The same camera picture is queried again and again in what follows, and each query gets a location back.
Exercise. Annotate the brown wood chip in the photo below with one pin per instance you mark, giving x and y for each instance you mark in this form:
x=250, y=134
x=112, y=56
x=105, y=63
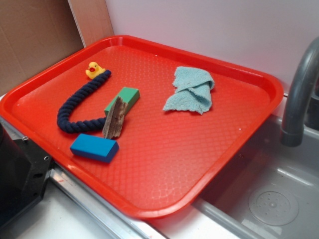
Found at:
x=115, y=119

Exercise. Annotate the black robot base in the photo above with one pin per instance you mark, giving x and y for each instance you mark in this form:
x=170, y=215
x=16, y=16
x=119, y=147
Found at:
x=24, y=171

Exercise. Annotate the green wooden block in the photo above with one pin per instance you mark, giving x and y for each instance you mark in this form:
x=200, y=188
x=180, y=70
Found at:
x=128, y=95

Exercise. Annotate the red plastic tray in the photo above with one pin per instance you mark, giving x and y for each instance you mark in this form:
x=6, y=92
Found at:
x=165, y=159

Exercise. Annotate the light blue cloth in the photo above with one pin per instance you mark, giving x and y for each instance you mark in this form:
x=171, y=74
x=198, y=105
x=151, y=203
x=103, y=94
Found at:
x=192, y=91

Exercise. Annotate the blue wooden block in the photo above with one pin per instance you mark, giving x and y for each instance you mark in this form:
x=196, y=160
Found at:
x=96, y=148

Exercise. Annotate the yellow rubber duck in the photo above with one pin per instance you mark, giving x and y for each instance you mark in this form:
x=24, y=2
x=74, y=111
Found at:
x=94, y=70

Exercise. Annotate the grey plastic sink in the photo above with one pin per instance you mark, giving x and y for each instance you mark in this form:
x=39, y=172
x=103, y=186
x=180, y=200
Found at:
x=266, y=191

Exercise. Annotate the grey faucet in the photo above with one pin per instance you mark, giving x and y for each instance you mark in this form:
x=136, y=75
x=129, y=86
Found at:
x=302, y=106

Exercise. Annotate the brown cardboard panel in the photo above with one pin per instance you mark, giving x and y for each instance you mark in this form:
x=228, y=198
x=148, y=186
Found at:
x=36, y=34

